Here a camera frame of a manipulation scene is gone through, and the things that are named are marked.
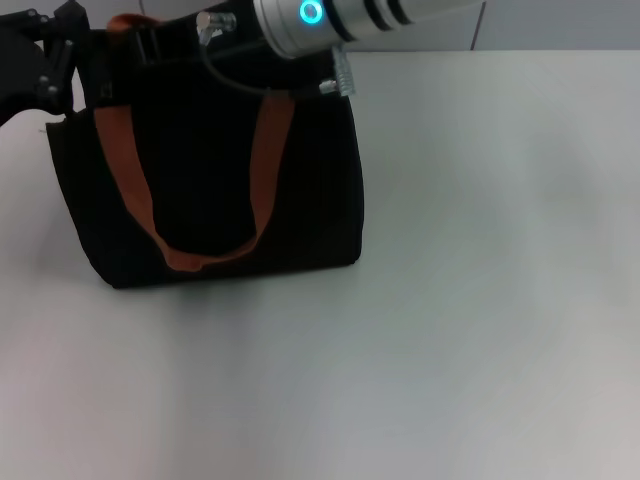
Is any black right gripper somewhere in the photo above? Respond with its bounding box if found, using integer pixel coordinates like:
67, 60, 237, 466
87, 0, 275, 109

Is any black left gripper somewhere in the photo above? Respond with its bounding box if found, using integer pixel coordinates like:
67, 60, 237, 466
0, 0, 92, 126

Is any black bag with brown handles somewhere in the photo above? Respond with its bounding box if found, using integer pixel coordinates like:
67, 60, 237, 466
45, 13, 365, 290

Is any right gripper cable with connectors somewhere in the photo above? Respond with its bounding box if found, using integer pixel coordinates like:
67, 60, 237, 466
196, 10, 360, 99

